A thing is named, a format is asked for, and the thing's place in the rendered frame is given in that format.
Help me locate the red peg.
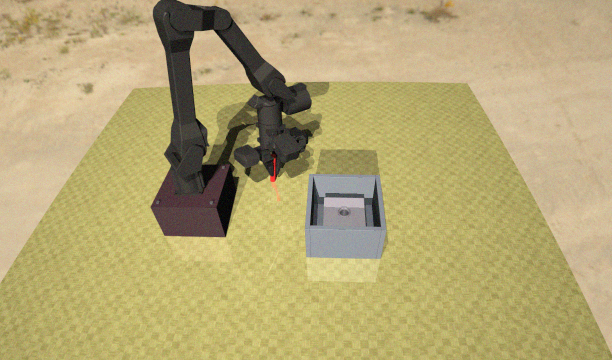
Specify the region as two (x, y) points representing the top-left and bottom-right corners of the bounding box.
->
(270, 154), (276, 182)

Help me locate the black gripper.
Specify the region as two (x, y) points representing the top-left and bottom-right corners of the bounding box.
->
(233, 120), (308, 177)

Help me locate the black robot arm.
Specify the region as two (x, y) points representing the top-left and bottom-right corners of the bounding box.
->
(152, 0), (312, 196)

